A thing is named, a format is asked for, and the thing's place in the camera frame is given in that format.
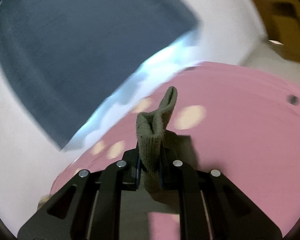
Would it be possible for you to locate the dark blue curtain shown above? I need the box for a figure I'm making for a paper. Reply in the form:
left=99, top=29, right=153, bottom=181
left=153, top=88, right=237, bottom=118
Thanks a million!
left=0, top=0, right=198, bottom=147

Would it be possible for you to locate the olive green bomber jacket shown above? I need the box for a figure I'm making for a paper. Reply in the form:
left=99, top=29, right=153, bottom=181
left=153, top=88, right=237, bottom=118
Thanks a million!
left=136, top=86, right=178, bottom=204

